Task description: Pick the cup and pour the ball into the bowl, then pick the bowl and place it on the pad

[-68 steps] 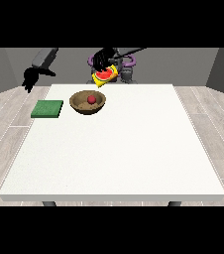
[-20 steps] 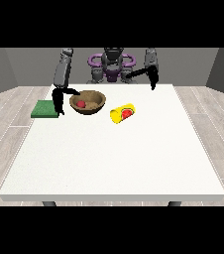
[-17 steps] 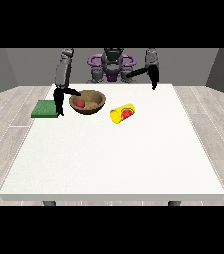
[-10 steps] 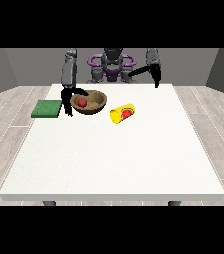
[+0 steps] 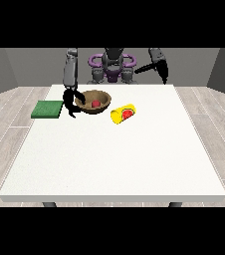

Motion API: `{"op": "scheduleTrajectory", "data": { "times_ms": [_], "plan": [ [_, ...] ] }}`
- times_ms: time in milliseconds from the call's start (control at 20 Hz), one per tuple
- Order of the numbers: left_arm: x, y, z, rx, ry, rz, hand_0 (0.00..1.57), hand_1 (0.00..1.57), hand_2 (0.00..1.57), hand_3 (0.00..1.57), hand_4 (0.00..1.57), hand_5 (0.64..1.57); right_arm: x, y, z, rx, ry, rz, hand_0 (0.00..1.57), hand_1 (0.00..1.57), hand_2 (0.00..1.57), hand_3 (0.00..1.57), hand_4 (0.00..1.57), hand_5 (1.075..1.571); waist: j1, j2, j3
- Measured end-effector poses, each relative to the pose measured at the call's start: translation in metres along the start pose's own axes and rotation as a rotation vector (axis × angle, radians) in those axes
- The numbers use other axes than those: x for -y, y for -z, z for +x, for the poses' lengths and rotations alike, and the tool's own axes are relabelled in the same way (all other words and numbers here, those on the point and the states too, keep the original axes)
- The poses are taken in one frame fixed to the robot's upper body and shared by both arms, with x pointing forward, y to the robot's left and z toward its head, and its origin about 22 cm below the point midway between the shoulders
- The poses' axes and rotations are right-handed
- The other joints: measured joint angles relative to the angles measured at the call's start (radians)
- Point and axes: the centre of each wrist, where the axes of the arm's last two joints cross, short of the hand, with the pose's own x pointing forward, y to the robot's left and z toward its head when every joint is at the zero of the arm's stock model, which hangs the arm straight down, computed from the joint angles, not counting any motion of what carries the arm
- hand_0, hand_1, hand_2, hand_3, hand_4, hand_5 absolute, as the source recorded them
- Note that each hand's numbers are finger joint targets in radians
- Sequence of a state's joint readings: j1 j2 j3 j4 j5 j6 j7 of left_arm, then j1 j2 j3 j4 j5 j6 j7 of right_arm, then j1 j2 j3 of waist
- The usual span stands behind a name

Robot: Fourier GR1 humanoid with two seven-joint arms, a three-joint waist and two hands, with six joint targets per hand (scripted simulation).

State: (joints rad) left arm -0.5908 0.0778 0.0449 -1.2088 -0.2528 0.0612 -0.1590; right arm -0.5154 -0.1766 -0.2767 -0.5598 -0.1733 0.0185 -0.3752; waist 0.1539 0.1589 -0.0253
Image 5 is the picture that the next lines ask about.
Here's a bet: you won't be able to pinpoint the grey robot trunk purple rings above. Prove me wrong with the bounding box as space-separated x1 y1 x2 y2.
87 48 139 85

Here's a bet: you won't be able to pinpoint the green square pad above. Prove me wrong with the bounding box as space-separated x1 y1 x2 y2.
30 100 65 120

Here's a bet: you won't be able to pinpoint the brown wooden bowl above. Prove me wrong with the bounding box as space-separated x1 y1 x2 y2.
75 89 113 116

